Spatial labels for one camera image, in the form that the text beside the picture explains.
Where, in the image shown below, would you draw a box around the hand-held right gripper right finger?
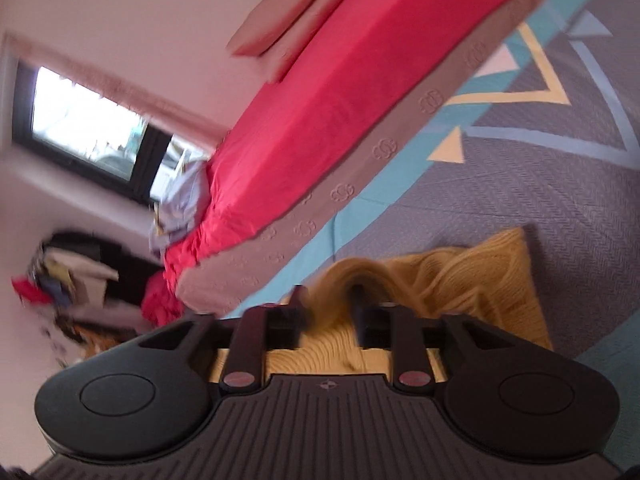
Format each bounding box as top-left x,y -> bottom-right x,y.
351,285 -> 494,393

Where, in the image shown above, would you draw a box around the pale pink pillow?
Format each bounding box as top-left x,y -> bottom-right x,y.
260,0 -> 373,84

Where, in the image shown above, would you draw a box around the hanging dark and white clothes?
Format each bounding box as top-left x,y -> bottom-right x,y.
12,229 -> 167,312

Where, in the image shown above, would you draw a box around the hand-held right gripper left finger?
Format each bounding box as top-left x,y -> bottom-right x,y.
137,285 -> 314,393

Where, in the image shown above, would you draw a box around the dark framed window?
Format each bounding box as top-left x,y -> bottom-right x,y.
11,59 -> 212,202

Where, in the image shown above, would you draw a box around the blue geometric patterned bedsheet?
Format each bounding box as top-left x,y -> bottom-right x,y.
220,0 -> 640,461

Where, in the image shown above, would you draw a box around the pink clothes pile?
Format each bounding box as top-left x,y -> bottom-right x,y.
141,271 -> 187,335

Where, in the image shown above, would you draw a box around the mattress with pink sheet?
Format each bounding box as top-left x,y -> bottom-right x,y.
162,0 -> 581,318

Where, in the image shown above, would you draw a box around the light blue cloth pile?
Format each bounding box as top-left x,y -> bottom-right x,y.
149,156 -> 215,262

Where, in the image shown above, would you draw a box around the yellow cable-knit cardigan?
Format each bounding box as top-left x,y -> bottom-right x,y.
210,226 -> 554,380

